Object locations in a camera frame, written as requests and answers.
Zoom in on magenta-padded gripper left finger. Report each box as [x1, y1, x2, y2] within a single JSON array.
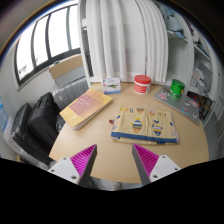
[[48, 143, 98, 188]]

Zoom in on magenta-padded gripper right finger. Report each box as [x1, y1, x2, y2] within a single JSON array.
[[131, 143, 181, 186]]

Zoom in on yellow patterned towel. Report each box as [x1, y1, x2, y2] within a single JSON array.
[[110, 105, 180, 146]]

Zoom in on black bag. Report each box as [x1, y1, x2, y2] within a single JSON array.
[[27, 92, 66, 148]]

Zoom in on thick yellow and pink book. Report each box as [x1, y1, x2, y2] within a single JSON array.
[[59, 87, 114, 131]]

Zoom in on grey laptop with stickers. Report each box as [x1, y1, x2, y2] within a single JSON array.
[[153, 85, 201, 126]]

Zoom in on white slatted rack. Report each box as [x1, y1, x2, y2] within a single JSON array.
[[214, 108, 224, 143]]

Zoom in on grey ribbed radiator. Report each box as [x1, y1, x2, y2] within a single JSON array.
[[51, 75, 90, 111]]

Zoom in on green round tin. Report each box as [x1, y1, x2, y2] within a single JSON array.
[[169, 78, 186, 100]]

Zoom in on white jar with red lid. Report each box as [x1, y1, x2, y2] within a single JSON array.
[[133, 74, 153, 96]]

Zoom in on small white printed box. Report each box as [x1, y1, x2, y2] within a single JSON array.
[[101, 77, 122, 95]]

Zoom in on brown cardboard box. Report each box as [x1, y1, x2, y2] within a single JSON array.
[[48, 54, 84, 80]]

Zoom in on white shelf unit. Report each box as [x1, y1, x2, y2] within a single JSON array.
[[156, 1, 219, 125]]

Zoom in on black-framed window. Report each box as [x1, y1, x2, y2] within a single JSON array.
[[13, 3, 83, 89]]

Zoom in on white curtain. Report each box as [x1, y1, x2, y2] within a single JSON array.
[[84, 0, 169, 84]]

